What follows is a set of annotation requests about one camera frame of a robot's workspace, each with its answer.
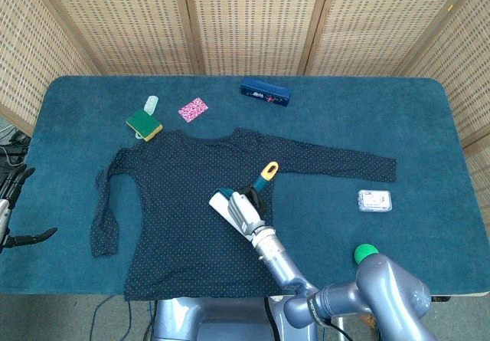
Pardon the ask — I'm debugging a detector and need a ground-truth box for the black fingered left robot hand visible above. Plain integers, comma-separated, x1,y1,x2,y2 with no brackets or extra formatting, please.
0,166,58,250

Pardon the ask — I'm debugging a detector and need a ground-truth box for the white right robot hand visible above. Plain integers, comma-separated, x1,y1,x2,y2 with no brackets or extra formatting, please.
227,185,269,239

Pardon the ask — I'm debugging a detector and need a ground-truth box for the green handled lint roller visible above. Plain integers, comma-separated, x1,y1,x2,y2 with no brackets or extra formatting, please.
208,160,280,238

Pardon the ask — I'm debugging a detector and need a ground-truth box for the navy polka dot shirt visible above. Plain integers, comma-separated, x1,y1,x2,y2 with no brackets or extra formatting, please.
90,127,398,303

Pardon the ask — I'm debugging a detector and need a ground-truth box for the pink patterned card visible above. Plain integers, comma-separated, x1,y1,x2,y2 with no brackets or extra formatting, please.
178,96,210,123

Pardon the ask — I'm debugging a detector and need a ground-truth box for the silver robot torso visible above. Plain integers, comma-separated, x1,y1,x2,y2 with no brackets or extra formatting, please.
152,297,292,341

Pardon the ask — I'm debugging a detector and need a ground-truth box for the dark blue printed box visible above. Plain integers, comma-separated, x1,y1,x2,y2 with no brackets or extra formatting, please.
240,77,294,108

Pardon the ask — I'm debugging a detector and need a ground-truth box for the teal plush table cover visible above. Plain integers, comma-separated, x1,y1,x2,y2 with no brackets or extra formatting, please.
0,75,460,297

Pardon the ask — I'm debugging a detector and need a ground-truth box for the clear plastic packet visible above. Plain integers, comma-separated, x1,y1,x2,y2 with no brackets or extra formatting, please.
358,189,393,214

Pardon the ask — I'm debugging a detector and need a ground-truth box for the green and yellow sponge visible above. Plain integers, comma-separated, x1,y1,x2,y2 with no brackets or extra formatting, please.
125,110,164,143

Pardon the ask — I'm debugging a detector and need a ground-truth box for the small white green-looped brush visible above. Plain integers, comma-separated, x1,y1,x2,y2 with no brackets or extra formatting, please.
133,94,160,141

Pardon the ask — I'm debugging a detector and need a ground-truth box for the woven bamboo folding screen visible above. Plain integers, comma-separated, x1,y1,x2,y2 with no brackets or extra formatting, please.
0,0,490,227

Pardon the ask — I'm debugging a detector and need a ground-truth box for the black floor cable bundle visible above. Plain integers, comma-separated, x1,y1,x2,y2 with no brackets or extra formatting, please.
0,124,32,166

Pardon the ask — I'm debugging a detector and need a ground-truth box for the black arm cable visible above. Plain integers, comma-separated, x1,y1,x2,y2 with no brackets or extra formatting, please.
323,316,361,341

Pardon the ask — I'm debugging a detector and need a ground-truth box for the blue floor cable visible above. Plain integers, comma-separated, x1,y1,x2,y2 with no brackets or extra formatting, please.
90,294,133,341

